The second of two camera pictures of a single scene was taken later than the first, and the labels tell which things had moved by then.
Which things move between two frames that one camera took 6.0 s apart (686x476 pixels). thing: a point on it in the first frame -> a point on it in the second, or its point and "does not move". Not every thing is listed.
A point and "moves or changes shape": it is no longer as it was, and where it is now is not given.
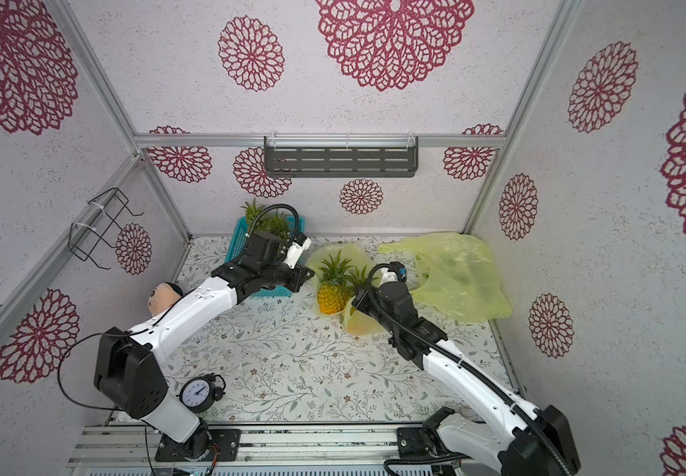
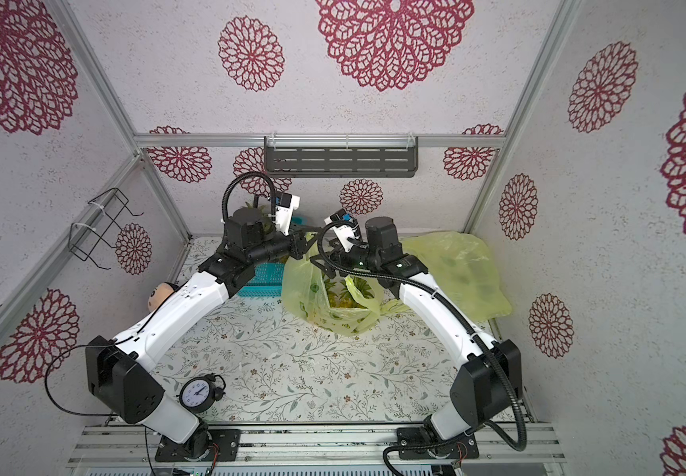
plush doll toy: [163, 297] does not move
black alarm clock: [198, 394] does not move
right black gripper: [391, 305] -> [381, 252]
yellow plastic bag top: [357, 322] moves or changes shape
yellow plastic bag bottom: [458, 283] does not move
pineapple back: [271, 220] does not move
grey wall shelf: [341, 156] does not move
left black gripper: [299, 278] -> [298, 241]
